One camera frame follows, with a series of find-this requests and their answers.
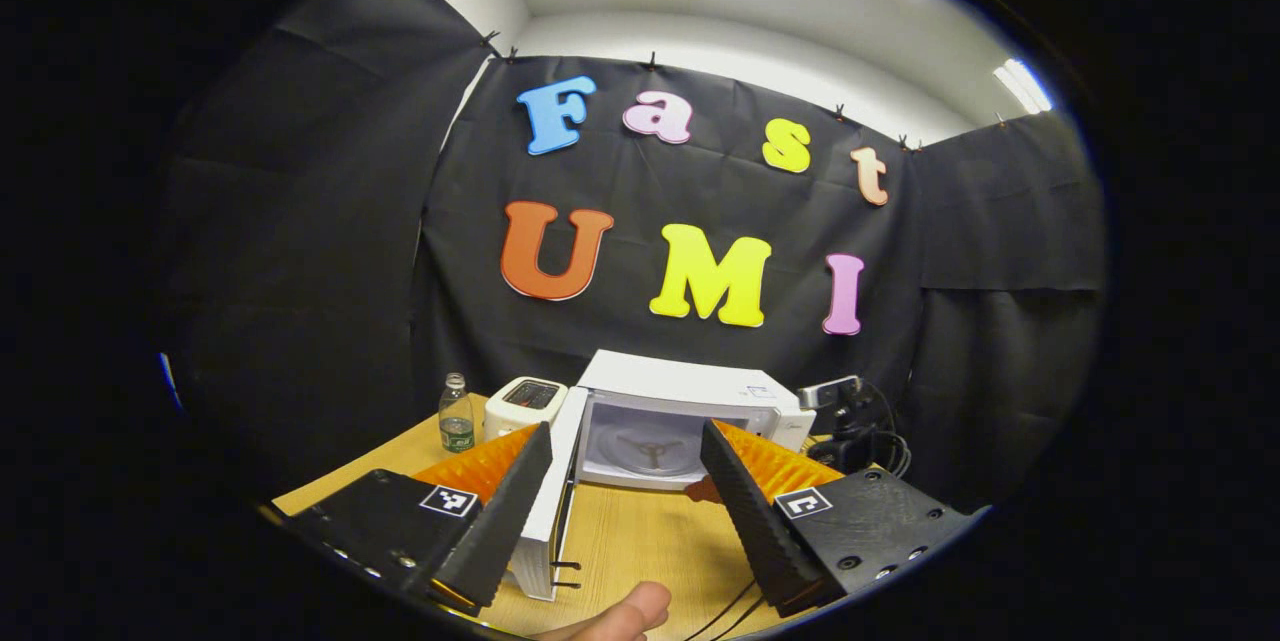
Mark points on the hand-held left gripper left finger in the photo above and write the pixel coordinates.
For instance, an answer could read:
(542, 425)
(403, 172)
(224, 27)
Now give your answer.
(505, 521)

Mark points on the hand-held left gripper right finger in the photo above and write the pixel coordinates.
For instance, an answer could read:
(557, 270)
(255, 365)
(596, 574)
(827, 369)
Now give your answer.
(755, 521)

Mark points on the brown meat skewer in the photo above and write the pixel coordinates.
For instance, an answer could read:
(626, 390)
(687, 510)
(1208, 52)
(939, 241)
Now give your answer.
(700, 491)

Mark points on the white microwave oven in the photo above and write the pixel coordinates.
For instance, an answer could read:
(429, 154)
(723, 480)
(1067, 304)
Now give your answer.
(680, 386)

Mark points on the clear plastic water bottle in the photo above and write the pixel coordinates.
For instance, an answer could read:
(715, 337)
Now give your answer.
(457, 421)

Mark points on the white toaster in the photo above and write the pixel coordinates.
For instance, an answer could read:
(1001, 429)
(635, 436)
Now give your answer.
(525, 401)

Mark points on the black backdrop cloth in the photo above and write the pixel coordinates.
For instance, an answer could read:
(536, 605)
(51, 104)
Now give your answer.
(700, 181)

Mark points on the ceiling light panel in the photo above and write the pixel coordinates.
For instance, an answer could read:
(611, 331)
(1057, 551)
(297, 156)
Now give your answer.
(1022, 86)

